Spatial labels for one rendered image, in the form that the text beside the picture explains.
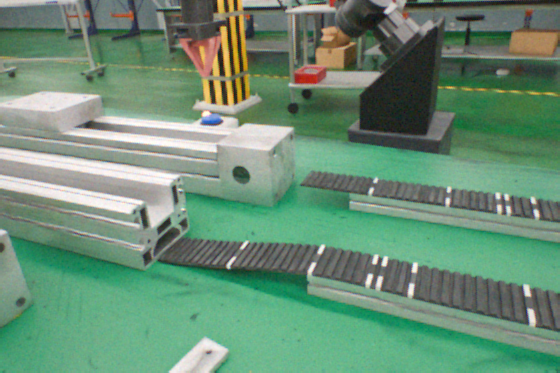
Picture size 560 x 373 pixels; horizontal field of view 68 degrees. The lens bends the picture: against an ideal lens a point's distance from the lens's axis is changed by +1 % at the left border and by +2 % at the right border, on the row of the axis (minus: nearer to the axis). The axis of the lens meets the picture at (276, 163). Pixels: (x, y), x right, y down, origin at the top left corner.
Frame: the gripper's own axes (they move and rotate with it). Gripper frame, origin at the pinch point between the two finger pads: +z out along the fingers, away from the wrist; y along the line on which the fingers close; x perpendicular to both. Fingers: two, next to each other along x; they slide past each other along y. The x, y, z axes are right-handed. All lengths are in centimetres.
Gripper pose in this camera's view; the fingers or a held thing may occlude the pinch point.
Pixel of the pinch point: (204, 72)
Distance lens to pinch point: 82.1
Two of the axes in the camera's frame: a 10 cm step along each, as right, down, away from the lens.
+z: 0.5, 9.1, 4.1
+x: 9.2, 1.2, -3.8
